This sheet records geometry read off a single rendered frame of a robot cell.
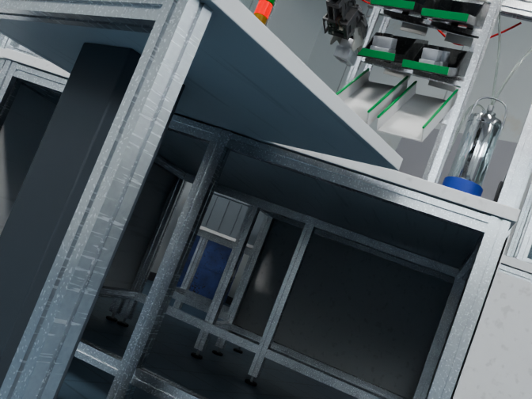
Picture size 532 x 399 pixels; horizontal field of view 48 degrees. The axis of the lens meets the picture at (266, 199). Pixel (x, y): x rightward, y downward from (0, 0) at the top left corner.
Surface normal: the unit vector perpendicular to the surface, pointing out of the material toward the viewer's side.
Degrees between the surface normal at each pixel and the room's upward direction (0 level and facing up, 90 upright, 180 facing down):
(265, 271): 90
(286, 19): 90
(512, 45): 90
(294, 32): 90
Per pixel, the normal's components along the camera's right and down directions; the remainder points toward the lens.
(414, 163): -0.44, -0.49
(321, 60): -0.54, -0.29
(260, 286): -0.25, -0.20
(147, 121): 0.76, 0.23
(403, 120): -0.03, -0.83
